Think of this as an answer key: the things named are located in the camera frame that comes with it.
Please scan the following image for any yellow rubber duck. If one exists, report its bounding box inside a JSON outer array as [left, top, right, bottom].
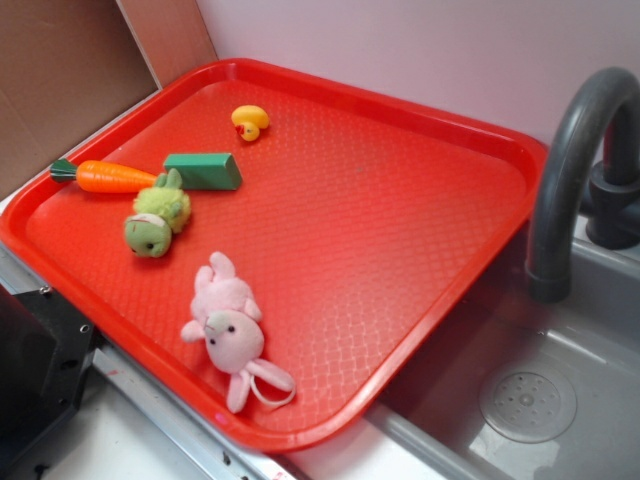
[[231, 105, 270, 142]]

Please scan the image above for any grey toy faucet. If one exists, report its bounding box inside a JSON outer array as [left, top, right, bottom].
[[525, 67, 639, 303]]

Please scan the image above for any silver metal rail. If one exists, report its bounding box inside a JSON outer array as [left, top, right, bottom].
[[0, 247, 306, 480]]

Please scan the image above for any orange toy carrot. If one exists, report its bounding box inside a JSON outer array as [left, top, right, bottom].
[[49, 158, 157, 193]]

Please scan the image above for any red plastic tray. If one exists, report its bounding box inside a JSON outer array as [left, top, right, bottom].
[[1, 59, 546, 452]]

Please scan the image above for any brown cardboard panel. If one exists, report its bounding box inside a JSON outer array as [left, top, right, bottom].
[[1, 1, 217, 197]]

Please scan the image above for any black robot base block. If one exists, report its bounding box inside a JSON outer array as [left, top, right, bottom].
[[1, 288, 96, 472]]

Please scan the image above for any grey toy sink basin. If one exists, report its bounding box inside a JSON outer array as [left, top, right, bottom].
[[368, 233, 639, 479]]

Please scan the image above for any green plush toy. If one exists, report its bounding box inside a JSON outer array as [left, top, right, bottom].
[[124, 168, 192, 258]]

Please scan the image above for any green rectangular block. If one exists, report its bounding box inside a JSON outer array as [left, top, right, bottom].
[[164, 153, 243, 191]]

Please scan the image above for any pink plush bunny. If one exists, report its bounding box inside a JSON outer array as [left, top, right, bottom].
[[180, 251, 296, 413]]

